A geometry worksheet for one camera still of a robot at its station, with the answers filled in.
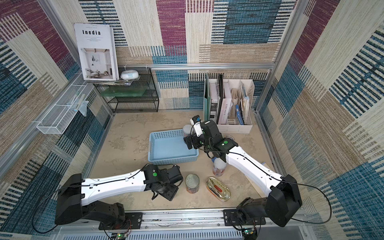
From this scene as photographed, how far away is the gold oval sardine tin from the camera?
79cm

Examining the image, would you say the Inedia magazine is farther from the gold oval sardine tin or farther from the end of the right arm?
the gold oval sardine tin

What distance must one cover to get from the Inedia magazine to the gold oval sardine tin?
79 centimetres

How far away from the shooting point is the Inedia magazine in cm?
76
